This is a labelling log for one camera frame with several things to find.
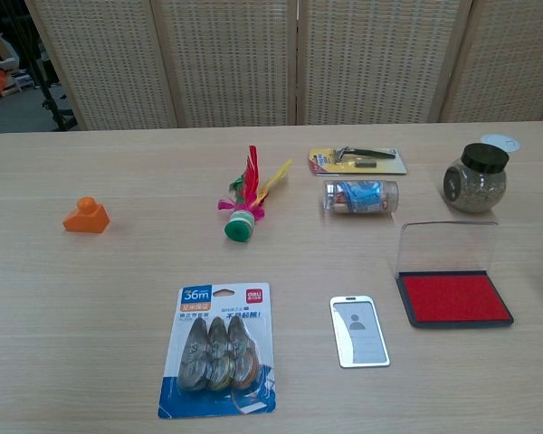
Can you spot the correction tape blister pack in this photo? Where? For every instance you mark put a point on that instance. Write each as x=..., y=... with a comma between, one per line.
x=219, y=348

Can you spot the woven folding screen panel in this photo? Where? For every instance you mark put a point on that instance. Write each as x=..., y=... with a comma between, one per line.
x=108, y=63
x=226, y=63
x=375, y=59
x=507, y=59

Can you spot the glass jar with black lid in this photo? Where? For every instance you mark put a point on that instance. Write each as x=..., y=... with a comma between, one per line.
x=476, y=185

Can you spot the red ink pad clear lid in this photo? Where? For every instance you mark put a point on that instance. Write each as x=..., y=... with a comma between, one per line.
x=452, y=298

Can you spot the black tripod stand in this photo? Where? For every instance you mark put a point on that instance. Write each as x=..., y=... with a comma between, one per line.
x=54, y=106

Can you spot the silver badge card holder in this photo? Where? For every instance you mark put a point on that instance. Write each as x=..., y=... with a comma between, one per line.
x=358, y=332

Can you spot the colourful feather shuttlecock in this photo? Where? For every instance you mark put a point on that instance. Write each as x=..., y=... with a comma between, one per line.
x=241, y=223

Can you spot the razor blister pack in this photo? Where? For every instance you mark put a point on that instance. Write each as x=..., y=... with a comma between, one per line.
x=371, y=164

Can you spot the clear plastic tube with items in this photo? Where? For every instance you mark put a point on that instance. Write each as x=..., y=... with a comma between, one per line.
x=362, y=197

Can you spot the orange toy block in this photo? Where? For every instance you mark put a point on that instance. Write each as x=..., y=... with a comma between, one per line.
x=90, y=220

